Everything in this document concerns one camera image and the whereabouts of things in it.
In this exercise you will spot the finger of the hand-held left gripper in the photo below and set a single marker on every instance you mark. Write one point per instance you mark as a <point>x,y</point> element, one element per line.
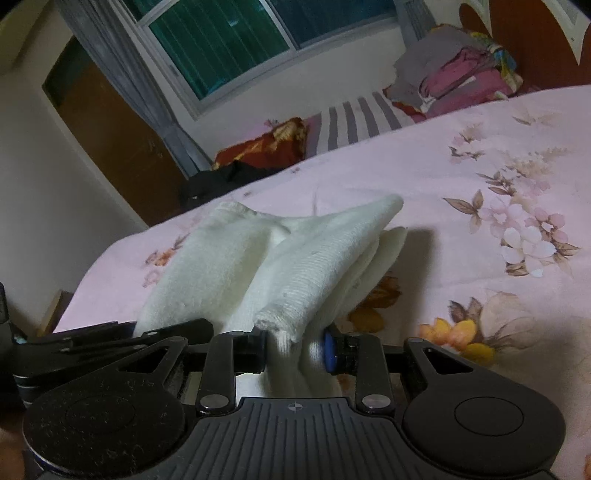
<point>92,333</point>
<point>175,331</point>

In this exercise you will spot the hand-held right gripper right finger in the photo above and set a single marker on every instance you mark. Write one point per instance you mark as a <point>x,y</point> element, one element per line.
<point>328,353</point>

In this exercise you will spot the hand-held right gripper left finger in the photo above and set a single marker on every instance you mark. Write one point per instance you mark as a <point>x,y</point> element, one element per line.
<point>251,351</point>

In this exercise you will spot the white towel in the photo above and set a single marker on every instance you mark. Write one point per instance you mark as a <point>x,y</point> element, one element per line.
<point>221,258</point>

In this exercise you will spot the pink folded clothes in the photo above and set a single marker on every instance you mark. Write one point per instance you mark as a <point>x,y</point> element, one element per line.
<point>466,85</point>

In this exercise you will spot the dark cloth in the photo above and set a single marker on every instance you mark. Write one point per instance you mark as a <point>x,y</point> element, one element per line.
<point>221,182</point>

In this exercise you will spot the brown wooden door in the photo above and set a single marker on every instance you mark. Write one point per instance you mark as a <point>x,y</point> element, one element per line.
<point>111,138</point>

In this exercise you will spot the red floral pillow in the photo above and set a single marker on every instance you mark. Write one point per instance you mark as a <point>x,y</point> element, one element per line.
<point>263,145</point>

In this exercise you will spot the striped pillow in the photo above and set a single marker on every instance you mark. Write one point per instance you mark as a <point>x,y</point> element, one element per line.
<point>355,120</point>

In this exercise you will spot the pink floral bedsheet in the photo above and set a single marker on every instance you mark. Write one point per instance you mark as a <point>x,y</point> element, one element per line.
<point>461,152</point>

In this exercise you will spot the grey curtain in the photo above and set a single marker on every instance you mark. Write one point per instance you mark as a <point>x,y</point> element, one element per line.
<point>138,78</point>
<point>413,18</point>

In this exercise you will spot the window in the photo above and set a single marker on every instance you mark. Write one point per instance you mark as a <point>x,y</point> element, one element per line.
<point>240,37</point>

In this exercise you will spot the grey folded cloth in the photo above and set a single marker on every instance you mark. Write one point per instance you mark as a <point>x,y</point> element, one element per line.
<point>425,55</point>

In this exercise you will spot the colourful patterned cloth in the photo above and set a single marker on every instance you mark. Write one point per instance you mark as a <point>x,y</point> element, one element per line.
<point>501,53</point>

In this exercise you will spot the red and white headboard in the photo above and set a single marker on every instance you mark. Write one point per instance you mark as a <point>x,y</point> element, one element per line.
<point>531,41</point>

